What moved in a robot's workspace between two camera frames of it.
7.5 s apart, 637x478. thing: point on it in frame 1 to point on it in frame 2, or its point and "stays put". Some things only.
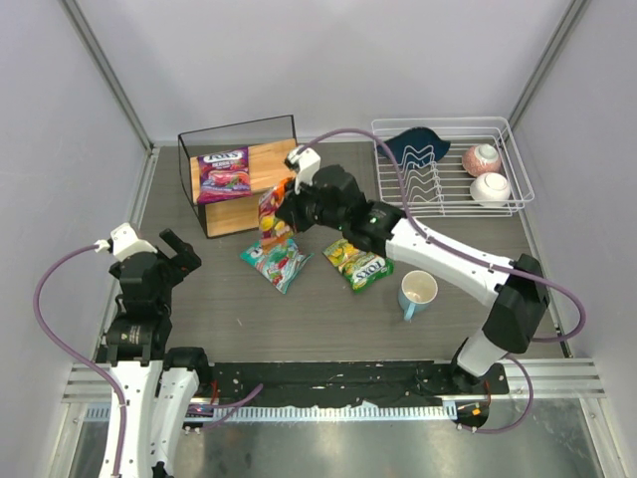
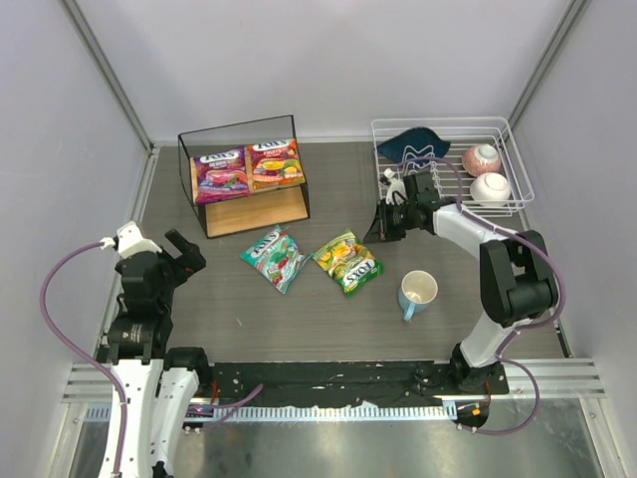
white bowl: [491, 186] stays put
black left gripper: [166, 256] stays put
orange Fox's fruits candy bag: [274, 231] to [274, 164]
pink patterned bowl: [481, 158] stays put
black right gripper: [297, 213] to [389, 222]
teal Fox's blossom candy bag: [282, 264] stays put
